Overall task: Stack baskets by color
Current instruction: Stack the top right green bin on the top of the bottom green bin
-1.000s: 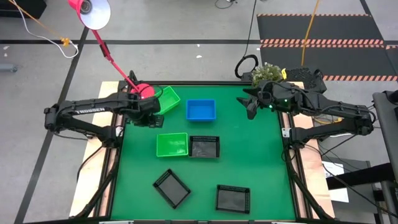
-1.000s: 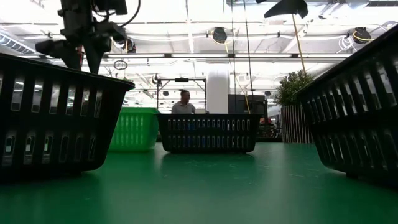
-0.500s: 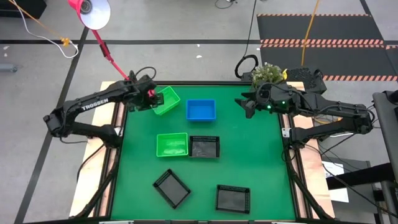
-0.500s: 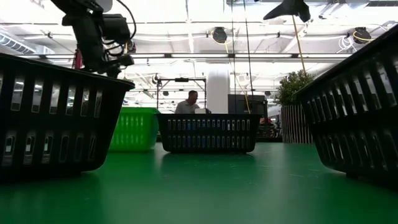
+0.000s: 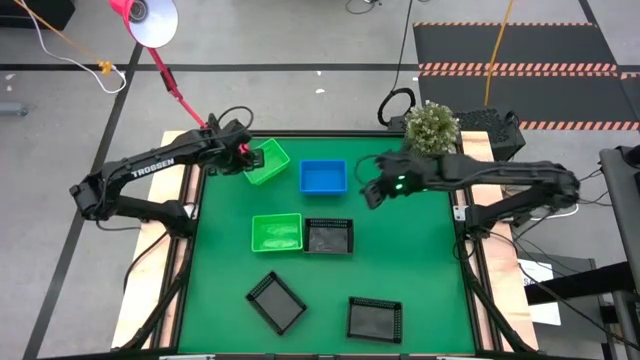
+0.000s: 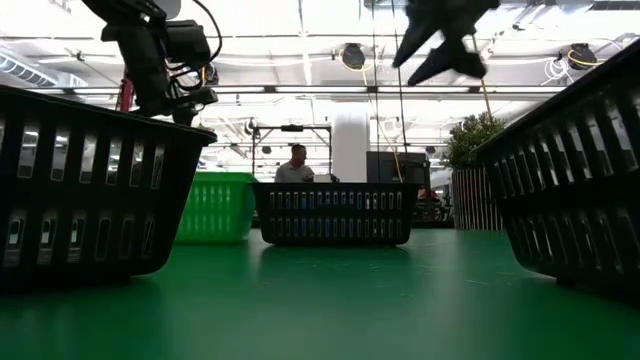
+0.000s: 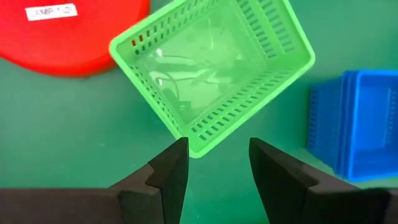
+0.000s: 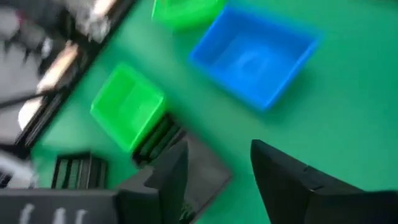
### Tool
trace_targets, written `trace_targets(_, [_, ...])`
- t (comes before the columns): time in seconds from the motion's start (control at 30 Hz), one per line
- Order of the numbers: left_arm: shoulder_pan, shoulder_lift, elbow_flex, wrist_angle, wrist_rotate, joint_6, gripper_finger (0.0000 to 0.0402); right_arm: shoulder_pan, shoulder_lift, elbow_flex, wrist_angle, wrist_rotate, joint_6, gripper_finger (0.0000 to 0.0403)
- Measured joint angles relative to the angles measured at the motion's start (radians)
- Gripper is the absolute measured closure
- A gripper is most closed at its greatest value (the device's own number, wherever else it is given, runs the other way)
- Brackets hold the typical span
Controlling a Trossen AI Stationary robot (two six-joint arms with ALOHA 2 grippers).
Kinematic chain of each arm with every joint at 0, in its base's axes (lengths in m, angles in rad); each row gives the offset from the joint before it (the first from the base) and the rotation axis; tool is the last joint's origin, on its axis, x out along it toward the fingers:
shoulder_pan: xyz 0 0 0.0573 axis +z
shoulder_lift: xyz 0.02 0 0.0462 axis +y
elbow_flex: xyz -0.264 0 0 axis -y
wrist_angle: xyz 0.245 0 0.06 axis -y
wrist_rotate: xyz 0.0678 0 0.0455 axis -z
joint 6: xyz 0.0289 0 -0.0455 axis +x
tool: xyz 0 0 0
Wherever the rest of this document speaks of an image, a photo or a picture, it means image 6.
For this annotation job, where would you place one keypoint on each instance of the tan hanging pole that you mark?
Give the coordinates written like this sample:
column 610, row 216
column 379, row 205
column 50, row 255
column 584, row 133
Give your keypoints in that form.
column 486, row 100

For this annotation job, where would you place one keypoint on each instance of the white round column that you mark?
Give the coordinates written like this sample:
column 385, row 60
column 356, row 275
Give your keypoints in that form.
column 351, row 145

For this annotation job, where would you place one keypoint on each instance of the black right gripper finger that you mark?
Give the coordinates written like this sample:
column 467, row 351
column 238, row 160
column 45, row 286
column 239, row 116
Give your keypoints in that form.
column 455, row 60
column 417, row 45

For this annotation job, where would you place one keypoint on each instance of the white slatted planter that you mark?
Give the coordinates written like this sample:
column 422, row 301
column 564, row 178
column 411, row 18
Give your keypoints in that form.
column 475, row 200

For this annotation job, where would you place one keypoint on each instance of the dark monitor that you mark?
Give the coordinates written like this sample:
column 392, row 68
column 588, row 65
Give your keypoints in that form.
column 400, row 167

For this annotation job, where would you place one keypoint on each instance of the black slotted plastic basket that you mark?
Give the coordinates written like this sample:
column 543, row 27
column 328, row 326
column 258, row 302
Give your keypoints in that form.
column 180, row 160
column 335, row 186
column 565, row 195

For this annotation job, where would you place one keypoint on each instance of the red lamp stand pole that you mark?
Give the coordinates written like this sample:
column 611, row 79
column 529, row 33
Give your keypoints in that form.
column 126, row 95

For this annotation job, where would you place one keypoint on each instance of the long ceiling light bar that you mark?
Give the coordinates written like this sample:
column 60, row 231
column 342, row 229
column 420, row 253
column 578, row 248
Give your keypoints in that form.
column 320, row 89

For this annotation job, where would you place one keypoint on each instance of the small white box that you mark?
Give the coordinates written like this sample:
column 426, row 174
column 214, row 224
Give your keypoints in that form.
column 322, row 178

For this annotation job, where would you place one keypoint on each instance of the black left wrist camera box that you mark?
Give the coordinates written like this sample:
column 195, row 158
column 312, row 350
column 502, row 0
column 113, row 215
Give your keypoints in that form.
column 187, row 42

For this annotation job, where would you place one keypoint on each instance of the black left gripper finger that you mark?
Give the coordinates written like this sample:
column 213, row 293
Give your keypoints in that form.
column 192, row 102

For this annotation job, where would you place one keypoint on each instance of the green slotted plastic basket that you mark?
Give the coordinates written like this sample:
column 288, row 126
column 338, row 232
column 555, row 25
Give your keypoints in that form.
column 215, row 210

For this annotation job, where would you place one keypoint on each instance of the green bushy plant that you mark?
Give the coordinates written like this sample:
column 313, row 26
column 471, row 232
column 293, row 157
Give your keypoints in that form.
column 472, row 140

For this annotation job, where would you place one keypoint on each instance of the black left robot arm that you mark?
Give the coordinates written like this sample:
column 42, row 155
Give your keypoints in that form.
column 125, row 10

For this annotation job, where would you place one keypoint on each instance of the black metal frame rig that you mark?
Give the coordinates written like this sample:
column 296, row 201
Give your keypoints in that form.
column 292, row 128

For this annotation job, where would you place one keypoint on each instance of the person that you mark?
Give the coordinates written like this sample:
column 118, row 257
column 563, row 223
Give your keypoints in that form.
column 294, row 170
column 428, row 194

